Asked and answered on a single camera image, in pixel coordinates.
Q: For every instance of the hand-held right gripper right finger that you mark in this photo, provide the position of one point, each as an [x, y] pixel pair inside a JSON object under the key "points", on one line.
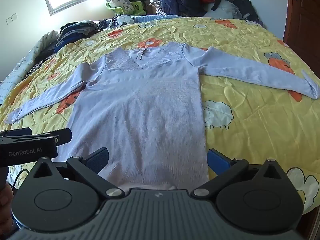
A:
{"points": [[218, 162]]}

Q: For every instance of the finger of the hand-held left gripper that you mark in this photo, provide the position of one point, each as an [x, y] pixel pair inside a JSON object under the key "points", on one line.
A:
{"points": [[62, 134], [17, 132]]}

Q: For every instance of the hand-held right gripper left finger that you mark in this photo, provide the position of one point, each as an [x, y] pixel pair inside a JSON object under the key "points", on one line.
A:
{"points": [[100, 158]]}

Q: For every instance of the lavender long-sleeve shirt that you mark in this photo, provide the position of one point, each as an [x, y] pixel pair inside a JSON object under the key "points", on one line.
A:
{"points": [[140, 110]]}

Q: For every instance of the pile of dark clothes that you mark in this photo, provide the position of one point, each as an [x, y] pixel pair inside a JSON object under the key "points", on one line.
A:
{"points": [[75, 31]]}

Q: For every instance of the person's left hand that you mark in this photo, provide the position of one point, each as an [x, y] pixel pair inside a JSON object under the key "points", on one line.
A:
{"points": [[5, 205]]}

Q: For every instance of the white floral quilt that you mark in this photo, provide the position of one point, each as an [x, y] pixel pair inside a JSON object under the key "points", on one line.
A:
{"points": [[22, 62]]}

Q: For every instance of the yellow cartoon printed quilt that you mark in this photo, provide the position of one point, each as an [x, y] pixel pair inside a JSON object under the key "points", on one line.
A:
{"points": [[250, 85]]}

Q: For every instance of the white and blue cloth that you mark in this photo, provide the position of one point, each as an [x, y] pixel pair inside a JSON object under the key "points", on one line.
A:
{"points": [[122, 20]]}

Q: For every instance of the white floral pillow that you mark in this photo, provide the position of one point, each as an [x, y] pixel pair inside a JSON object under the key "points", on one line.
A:
{"points": [[117, 0]]}

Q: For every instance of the green plastic stool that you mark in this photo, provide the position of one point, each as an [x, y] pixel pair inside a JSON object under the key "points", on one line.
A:
{"points": [[138, 7]]}

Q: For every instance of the blue blanket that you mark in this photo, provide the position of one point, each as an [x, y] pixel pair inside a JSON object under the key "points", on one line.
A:
{"points": [[155, 18]]}

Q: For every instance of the clear plastic bag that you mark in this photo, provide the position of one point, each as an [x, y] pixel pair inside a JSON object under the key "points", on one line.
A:
{"points": [[228, 10]]}

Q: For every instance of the black garment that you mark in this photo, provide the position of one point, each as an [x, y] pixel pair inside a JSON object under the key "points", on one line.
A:
{"points": [[246, 8]]}

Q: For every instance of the navy padded jacket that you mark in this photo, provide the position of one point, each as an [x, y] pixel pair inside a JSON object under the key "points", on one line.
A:
{"points": [[180, 6]]}

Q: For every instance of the wooden door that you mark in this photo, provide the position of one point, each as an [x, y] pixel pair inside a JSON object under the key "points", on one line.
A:
{"points": [[303, 17]]}

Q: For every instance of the white wall switch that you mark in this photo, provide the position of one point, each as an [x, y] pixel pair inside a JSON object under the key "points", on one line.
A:
{"points": [[11, 18]]}

